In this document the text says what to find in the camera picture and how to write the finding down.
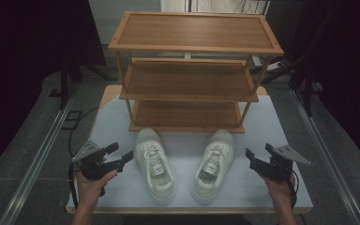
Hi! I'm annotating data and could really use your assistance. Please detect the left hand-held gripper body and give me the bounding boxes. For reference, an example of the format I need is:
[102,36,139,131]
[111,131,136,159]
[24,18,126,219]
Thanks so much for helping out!
[71,139,123,182]

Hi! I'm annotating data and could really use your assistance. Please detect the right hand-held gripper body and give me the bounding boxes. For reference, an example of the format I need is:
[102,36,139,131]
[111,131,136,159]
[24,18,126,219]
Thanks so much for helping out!
[252,144,312,182]

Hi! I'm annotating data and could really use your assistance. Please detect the white sneaker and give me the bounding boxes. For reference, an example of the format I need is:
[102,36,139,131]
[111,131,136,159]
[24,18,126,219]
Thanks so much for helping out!
[134,127,176,204]
[191,128,236,204]

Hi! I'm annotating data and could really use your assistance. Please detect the wooden three-tier shoe rack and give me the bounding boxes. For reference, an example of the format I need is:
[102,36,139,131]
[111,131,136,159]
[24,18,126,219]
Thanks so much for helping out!
[107,10,285,135]

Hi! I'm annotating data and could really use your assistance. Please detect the person's right hand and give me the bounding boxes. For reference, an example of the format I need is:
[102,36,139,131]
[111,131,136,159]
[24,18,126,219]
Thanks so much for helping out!
[261,173,296,203]

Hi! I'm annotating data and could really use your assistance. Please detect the person's left hand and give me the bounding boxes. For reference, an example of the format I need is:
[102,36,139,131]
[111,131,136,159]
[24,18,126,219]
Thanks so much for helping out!
[75,169,118,204]

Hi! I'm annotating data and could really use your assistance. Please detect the black floor socket box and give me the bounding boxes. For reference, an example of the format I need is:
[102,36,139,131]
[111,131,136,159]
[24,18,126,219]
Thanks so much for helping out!
[61,110,83,131]

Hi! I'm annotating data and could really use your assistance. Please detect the white table mat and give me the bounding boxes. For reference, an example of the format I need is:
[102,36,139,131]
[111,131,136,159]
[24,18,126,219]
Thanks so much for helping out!
[66,95,313,211]

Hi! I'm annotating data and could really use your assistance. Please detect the black metal stand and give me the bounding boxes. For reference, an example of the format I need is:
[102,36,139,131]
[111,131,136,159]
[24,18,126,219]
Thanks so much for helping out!
[261,8,337,117]
[49,57,120,111]

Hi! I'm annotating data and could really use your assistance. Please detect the white power strip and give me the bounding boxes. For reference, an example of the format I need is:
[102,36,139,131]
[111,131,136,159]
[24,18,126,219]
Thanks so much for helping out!
[252,55,285,72]

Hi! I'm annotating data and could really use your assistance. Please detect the dark curtain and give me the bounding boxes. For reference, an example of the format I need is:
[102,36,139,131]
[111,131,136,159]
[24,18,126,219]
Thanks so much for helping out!
[265,0,360,176]
[0,0,107,182]

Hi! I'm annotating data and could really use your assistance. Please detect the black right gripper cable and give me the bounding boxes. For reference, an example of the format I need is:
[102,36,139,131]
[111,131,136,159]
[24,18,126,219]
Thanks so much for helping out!
[289,170,299,209]

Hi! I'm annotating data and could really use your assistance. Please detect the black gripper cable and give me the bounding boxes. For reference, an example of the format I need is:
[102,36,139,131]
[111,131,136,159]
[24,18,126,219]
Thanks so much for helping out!
[289,170,299,209]
[67,162,80,210]

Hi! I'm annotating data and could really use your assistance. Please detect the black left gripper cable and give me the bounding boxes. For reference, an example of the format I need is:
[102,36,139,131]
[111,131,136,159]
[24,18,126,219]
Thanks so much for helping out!
[67,162,80,210]

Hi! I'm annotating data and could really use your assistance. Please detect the metal floor rail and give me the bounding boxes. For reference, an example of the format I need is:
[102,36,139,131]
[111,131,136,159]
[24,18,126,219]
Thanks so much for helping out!
[290,89,360,225]
[0,93,78,225]

